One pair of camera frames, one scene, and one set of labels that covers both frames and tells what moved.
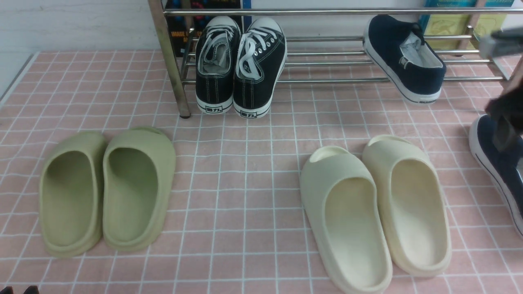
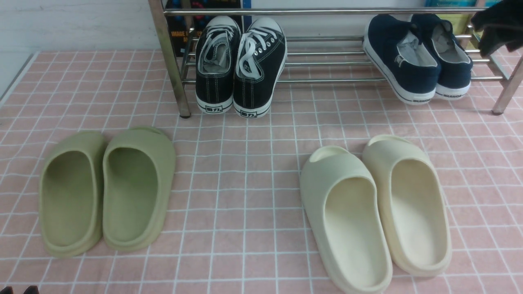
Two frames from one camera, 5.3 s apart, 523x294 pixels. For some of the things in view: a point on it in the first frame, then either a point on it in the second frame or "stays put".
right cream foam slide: x=413 y=206 stays put
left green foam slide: x=71 y=194 stays put
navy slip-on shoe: x=398 y=48 stays put
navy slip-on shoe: x=505 y=169 → x=454 y=62
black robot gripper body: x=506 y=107 → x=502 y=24
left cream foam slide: x=344 y=208 stays put
